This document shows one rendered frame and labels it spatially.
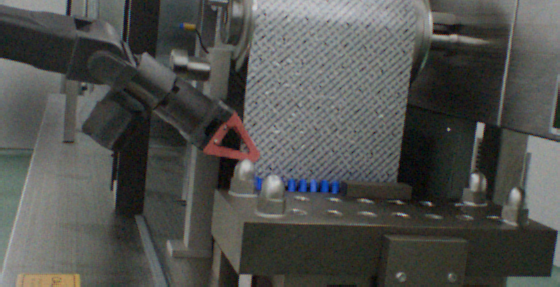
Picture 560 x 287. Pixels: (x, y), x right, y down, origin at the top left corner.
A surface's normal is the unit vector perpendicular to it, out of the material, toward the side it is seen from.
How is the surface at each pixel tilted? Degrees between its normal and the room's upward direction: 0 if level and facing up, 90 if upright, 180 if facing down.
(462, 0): 90
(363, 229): 90
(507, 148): 90
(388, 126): 90
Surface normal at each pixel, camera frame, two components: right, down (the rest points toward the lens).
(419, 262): 0.28, 0.15
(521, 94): -0.96, -0.07
